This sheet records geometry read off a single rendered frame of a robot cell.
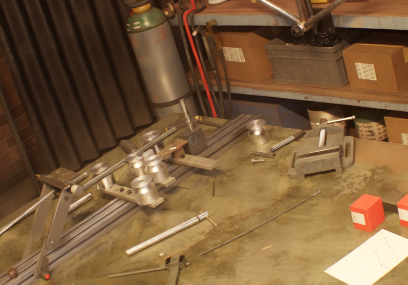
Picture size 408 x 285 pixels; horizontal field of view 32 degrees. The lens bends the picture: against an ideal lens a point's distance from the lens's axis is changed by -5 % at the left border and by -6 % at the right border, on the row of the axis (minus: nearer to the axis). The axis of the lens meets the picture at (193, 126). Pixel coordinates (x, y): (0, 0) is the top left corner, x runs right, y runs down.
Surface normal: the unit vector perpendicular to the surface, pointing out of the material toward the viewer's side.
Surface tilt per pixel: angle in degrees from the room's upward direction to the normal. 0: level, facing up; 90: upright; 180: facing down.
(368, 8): 0
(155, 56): 90
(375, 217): 90
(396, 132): 89
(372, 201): 0
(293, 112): 90
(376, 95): 0
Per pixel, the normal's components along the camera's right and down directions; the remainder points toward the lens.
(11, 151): 0.65, 0.10
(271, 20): -0.70, 0.46
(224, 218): -0.29, -0.88
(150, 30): 0.18, 0.32
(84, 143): -0.17, 0.42
